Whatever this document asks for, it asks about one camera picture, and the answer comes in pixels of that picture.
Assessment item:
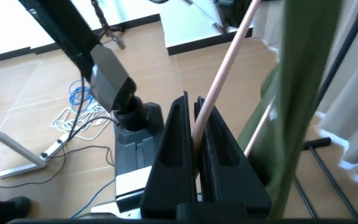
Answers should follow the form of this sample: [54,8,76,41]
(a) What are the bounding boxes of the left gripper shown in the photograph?
[114,101,167,177]

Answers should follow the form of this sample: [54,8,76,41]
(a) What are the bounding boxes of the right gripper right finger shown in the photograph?
[193,96,272,219]

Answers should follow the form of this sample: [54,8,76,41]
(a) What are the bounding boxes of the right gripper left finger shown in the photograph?
[139,90,198,219]

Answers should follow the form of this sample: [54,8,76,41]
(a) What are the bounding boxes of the pink clothes hanger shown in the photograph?
[192,0,275,158]

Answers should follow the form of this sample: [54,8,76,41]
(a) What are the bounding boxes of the green long-sleeved shirt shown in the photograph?
[237,0,343,220]

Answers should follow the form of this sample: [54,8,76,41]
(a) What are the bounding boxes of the black clothes rack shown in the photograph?
[292,0,358,220]

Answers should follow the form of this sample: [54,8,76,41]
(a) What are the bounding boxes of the dark wooden stand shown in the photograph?
[89,0,127,50]

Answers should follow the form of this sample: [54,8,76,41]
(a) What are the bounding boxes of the person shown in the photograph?
[0,195,32,223]

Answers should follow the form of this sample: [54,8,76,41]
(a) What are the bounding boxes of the thin black cable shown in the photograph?
[0,114,118,190]

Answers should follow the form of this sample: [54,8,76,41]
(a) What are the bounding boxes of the white cable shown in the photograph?
[50,103,114,141]

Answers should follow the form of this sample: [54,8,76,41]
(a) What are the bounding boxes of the blue cable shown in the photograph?
[68,78,116,219]

